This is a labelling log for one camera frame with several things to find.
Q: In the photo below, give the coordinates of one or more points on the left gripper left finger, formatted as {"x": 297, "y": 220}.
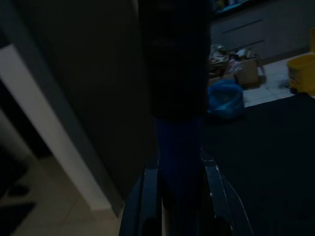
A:
{"x": 147, "y": 196}

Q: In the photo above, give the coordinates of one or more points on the cardboard box heaped with trash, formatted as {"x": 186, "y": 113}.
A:
{"x": 246, "y": 70}

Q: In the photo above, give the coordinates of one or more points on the grey cabinet with drawers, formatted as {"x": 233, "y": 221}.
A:
{"x": 258, "y": 29}

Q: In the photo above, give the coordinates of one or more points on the blue plastic bag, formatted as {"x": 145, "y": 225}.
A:
{"x": 225, "y": 98}

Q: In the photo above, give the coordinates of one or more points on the blue dustpan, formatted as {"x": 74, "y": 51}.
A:
{"x": 179, "y": 147}

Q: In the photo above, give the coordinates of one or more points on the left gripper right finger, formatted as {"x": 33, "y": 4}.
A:
{"x": 221, "y": 191}

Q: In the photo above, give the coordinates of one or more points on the white door frame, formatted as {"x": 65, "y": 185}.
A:
{"x": 37, "y": 110}

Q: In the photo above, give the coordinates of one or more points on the yellow mop bucket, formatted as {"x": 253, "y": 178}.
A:
{"x": 301, "y": 71}

